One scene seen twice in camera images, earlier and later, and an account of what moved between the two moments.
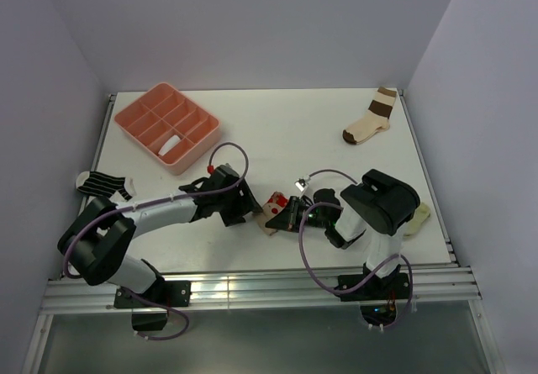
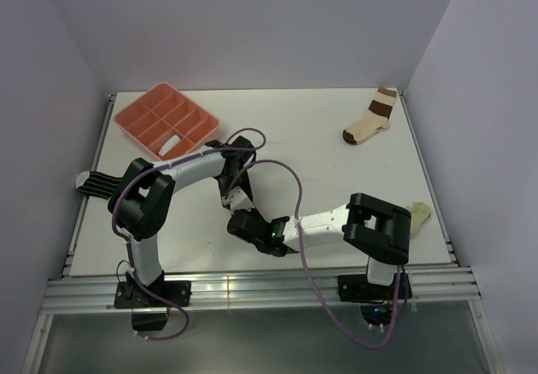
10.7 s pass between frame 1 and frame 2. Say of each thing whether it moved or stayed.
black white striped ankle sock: stayed
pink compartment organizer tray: stayed
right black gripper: moved
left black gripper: moved
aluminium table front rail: stayed
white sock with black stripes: stayed
